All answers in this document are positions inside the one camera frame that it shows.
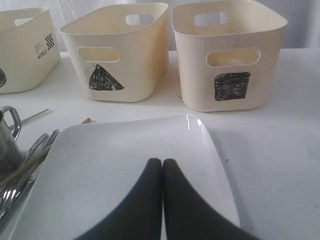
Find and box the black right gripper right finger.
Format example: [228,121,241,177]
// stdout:
[162,158,259,240]

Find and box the cream bin with circle mark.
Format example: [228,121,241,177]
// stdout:
[0,7,61,94]

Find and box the cream bin with triangle mark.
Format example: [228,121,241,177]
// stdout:
[60,2,170,103]

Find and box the cream bin with square mark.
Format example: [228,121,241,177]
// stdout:
[171,0,288,112]

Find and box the steel fork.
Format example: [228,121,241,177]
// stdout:
[0,129,60,222]

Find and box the steel mug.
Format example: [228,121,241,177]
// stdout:
[0,106,22,172]

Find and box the white square plate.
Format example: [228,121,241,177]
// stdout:
[9,114,240,240]

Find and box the wooden chopstick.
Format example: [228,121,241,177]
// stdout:
[21,108,49,125]
[0,117,96,188]

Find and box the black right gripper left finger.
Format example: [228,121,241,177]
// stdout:
[76,158,163,240]

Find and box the steel knife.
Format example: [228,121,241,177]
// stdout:
[0,173,37,240]

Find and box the steel spoon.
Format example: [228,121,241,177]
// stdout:
[24,133,48,162]

